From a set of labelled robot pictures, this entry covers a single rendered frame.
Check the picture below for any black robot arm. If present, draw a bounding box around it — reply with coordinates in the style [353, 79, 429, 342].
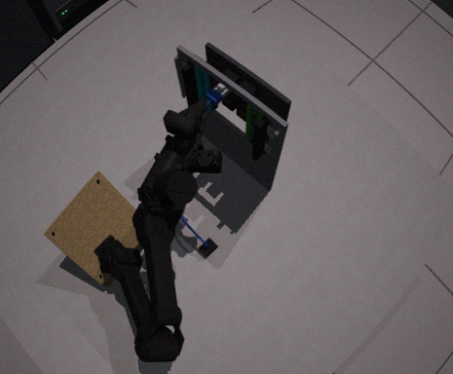
[94, 145, 222, 362]

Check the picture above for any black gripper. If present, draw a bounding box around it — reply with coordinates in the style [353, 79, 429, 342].
[154, 98, 208, 170]

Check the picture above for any blue cable with plug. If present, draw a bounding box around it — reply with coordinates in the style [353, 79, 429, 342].
[181, 83, 231, 248]

